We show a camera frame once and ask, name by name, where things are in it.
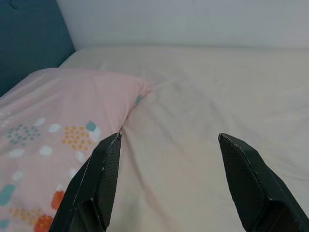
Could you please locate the teal upholstered bed frame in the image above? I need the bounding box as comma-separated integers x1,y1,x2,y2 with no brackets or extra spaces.
0,0,75,97

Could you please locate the pink patterned pillow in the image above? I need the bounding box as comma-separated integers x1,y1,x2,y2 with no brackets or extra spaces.
0,67,152,232

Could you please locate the mattress with cream sheet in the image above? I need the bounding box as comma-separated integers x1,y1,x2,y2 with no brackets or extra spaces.
59,44,309,232

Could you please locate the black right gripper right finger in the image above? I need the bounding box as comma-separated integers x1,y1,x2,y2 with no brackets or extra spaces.
218,132,309,232

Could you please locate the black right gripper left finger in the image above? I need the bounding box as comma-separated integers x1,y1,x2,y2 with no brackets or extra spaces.
48,132,123,232

